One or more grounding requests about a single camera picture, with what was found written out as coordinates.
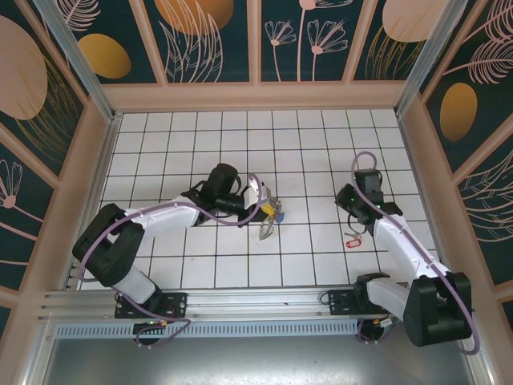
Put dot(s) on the key with blue tag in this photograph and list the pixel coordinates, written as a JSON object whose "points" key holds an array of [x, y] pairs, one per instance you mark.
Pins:
{"points": [[281, 217]]}

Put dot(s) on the key with red tag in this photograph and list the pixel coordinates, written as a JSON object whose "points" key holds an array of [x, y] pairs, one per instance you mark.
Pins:
{"points": [[354, 244]]}

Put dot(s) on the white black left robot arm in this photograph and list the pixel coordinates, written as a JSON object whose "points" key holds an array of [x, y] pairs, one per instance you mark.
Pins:
{"points": [[168, 212]]}

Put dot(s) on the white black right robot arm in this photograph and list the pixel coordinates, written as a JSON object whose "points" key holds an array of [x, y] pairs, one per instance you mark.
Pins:
{"points": [[401, 244]]}

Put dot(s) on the small green circuit board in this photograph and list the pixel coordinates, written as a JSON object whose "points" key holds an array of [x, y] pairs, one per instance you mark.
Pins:
{"points": [[388, 322]]}

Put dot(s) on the grey metal sheet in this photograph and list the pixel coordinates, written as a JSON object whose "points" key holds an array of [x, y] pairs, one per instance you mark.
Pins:
{"points": [[256, 365]]}

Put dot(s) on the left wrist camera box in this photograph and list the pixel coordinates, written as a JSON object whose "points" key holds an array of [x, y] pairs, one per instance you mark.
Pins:
{"points": [[254, 190]]}

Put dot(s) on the aluminium side rail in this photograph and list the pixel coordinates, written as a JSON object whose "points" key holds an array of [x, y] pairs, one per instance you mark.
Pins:
{"points": [[94, 200], [421, 192]]}

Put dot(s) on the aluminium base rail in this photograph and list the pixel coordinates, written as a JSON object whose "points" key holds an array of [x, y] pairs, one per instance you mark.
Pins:
{"points": [[256, 298]]}

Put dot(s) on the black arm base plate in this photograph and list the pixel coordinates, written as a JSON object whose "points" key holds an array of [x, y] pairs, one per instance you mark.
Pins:
{"points": [[340, 303], [176, 303]]}

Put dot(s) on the aluminium corner post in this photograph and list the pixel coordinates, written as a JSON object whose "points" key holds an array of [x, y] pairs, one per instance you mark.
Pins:
{"points": [[80, 68], [425, 60]]}

